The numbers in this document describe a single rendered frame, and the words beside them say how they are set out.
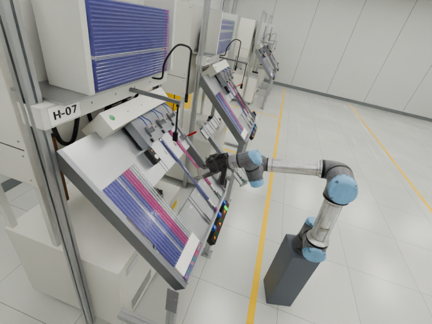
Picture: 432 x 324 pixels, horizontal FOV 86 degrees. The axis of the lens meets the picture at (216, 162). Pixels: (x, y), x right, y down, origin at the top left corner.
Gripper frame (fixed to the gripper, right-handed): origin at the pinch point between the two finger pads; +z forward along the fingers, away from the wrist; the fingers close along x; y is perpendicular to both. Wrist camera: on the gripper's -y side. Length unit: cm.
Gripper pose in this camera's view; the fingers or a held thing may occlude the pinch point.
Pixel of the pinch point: (198, 172)
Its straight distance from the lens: 126.2
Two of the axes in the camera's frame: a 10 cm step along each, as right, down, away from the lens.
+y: -3.5, -8.6, -3.7
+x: -2.8, 4.8, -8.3
